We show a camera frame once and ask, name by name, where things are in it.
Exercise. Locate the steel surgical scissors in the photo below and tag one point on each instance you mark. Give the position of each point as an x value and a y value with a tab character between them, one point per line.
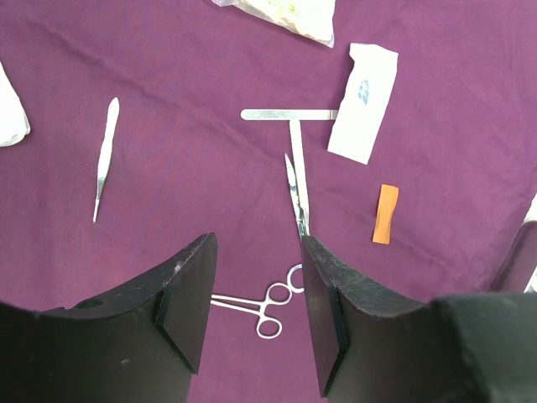
294	196

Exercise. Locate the white gauze pad upper left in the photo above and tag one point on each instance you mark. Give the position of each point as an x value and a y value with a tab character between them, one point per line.
14	122

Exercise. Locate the steel scalpel handle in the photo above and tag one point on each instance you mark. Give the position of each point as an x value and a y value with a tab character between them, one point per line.
106	151

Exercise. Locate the purple cloth mat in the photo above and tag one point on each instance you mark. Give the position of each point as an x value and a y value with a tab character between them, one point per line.
458	139

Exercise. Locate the stainless steel tray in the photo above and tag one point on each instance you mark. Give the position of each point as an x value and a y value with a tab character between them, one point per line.
518	271

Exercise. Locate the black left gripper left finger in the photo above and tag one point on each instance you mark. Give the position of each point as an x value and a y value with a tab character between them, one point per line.
140	341

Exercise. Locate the green gauze bag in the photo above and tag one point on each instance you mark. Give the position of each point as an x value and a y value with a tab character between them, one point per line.
312	19

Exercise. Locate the steel forceps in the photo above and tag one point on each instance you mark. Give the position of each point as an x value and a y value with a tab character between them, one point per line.
267	327

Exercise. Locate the flat steel retractor bar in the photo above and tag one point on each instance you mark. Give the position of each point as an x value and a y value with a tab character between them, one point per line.
294	117

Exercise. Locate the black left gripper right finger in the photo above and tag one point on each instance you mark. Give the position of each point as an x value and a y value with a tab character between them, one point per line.
372	344

